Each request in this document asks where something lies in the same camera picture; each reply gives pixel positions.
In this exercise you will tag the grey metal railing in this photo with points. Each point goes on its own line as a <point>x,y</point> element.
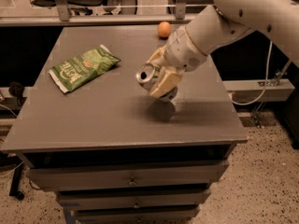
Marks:
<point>23,13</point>

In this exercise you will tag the middle grey drawer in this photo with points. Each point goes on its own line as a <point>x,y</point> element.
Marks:
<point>135,199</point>

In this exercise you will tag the grey drawer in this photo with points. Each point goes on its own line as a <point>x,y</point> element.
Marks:
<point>128,176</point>
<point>135,199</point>
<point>136,215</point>

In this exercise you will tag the green chip bag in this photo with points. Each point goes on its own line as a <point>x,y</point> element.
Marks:
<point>76,72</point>

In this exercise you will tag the orange fruit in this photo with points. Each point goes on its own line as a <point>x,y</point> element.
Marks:
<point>164,29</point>

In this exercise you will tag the top grey drawer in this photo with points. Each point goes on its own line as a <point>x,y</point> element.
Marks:
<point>128,176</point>

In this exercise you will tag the black stand leg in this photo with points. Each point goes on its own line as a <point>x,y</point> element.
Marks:
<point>14,189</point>

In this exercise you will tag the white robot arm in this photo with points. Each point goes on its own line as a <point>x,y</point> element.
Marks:
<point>221,24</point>

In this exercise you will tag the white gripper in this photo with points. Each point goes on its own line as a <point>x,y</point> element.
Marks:
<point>183,52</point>

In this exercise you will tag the grey drawer cabinet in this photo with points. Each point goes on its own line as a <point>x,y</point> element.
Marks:
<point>112,121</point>

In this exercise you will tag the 7up soda can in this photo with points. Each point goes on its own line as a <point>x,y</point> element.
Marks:
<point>147,75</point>

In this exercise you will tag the bottom grey drawer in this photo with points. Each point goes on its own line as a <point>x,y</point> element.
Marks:
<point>136,215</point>

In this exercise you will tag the black cable clamp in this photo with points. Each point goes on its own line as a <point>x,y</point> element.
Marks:
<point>16,89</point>

